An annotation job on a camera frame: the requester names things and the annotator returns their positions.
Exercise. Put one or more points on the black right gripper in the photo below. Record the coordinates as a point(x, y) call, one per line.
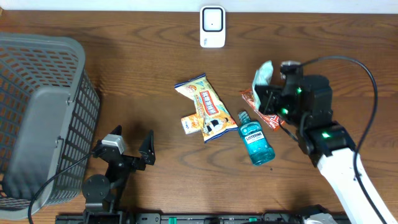
point(268, 102)

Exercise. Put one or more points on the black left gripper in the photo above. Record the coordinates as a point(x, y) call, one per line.
point(147, 150)

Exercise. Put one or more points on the red chocolate bar wrapper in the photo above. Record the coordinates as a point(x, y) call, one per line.
point(273, 121)

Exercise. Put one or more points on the light green snack packet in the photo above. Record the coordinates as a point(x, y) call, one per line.
point(262, 77)

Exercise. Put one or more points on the blue mouthwash bottle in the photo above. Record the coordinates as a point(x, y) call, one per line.
point(258, 148)

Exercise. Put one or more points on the small orange snack packet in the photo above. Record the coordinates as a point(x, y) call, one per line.
point(192, 123)

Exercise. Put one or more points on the yellow snack bag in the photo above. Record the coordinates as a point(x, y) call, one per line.
point(216, 119)

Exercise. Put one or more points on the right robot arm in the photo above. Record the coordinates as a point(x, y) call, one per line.
point(305, 102)

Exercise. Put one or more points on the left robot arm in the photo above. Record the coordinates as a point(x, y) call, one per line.
point(103, 192)

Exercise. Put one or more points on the white barcode scanner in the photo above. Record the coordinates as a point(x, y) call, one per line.
point(212, 27)

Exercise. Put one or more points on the grey plastic shopping basket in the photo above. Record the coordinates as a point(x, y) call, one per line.
point(49, 112)

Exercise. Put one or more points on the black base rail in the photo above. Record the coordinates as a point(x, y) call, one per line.
point(155, 218)

